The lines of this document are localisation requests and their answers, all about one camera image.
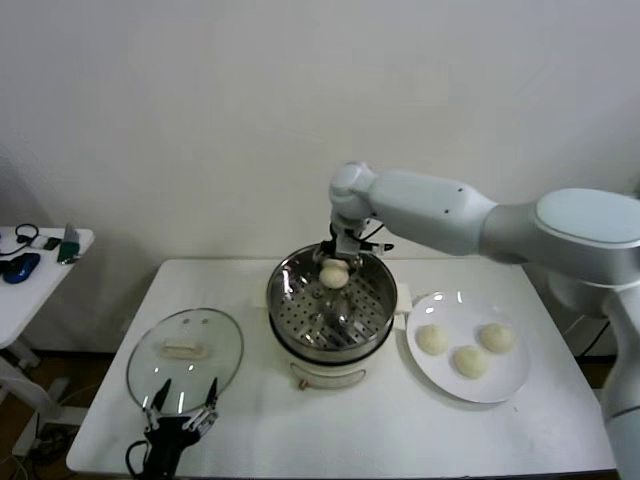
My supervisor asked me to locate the white steamed baozi bun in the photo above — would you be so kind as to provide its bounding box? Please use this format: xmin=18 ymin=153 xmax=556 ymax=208
xmin=478 ymin=322 xmax=518 ymax=354
xmin=318 ymin=259 xmax=350 ymax=291
xmin=452 ymin=345 xmax=490 ymax=380
xmin=416 ymin=324 xmax=451 ymax=357

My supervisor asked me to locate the white round plate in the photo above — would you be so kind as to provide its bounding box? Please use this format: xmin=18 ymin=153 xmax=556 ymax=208
xmin=405 ymin=291 xmax=530 ymax=404

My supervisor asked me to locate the perforated steel steamer basket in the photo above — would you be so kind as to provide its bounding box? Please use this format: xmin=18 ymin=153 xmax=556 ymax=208
xmin=265 ymin=243 xmax=399 ymax=357

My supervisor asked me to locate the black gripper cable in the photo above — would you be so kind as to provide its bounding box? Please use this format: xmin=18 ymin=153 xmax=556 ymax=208
xmin=124 ymin=439 xmax=151 ymax=479
xmin=357 ymin=217 xmax=396 ymax=252

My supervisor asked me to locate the round glass pot lid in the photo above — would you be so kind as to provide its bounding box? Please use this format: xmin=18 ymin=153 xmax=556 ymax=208
xmin=125 ymin=308 xmax=245 ymax=417

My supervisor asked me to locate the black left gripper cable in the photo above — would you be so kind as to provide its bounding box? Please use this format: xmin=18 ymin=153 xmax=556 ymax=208
xmin=124 ymin=439 xmax=151 ymax=479

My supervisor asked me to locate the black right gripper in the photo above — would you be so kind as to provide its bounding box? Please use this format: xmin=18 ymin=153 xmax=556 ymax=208
xmin=312 ymin=219 xmax=369 ymax=274

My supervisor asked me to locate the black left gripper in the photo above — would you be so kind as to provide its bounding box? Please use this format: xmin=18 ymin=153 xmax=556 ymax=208
xmin=143 ymin=377 xmax=221 ymax=480

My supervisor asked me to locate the black floor cable bundle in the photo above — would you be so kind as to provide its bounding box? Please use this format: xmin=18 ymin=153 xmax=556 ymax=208
xmin=29 ymin=424 xmax=76 ymax=456

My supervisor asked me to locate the white side table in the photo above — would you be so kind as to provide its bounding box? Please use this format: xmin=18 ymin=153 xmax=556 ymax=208
xmin=0 ymin=227 xmax=96 ymax=459

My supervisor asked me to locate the blue computer mouse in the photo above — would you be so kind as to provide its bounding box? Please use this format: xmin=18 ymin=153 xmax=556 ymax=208
xmin=2 ymin=253 xmax=41 ymax=285

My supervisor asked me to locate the black power cable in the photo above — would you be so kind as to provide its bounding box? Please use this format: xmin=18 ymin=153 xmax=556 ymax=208
xmin=579 ymin=322 xmax=609 ymax=358

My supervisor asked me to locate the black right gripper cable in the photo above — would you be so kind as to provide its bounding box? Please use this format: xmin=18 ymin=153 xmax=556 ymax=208
xmin=357 ymin=217 xmax=396 ymax=252

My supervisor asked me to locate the white electric cooker pot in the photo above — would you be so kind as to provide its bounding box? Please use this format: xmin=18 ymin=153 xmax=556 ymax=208
xmin=251 ymin=279 xmax=412 ymax=392

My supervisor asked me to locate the green and grey tool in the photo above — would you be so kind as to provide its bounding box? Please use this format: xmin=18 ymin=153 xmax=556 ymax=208
xmin=57 ymin=224 xmax=83 ymax=266

